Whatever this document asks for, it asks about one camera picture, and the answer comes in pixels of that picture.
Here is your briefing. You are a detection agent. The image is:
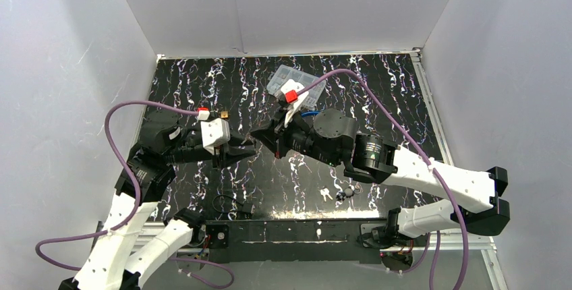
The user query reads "clear plastic parts box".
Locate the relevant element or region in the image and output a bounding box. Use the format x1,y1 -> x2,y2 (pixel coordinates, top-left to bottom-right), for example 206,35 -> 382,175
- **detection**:
266,65 -> 326,109

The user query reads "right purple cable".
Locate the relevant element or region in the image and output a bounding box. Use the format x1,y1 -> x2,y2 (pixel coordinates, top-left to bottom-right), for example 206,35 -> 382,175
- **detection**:
295,69 -> 470,290

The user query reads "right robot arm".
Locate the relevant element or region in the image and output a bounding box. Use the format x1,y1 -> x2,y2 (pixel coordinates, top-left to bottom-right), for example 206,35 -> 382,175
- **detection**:
250,109 -> 511,240

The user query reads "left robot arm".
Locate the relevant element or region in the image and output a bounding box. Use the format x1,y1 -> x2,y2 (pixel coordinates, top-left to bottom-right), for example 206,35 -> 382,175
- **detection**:
59,109 -> 256,289

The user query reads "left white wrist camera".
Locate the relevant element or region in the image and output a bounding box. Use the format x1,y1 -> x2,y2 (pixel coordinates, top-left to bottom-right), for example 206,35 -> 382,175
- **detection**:
200,118 -> 231,155

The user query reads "blue cable lock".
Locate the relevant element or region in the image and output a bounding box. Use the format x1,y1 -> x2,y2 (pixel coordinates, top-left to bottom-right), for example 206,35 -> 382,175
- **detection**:
301,111 -> 320,118

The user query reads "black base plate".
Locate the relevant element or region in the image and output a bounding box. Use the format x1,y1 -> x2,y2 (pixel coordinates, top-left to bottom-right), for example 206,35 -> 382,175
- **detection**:
199,218 -> 386,264

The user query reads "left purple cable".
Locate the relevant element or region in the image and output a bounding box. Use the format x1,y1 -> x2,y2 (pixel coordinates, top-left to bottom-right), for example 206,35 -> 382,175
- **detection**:
34,100 -> 235,290

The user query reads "purple cable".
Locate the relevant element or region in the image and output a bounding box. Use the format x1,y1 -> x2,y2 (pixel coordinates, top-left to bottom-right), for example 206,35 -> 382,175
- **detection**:
34,100 -> 235,290
295,69 -> 470,290

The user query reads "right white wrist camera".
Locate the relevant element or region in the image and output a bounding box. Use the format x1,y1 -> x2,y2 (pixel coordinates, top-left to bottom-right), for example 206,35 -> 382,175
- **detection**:
273,79 -> 309,129

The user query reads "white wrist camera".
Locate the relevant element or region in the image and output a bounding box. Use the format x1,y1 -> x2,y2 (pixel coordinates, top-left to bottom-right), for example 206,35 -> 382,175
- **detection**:
200,118 -> 231,155
273,79 -> 309,129

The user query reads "black key ring bundle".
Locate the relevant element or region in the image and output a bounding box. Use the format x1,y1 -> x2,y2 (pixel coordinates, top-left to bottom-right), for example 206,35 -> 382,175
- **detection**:
336,185 -> 364,202

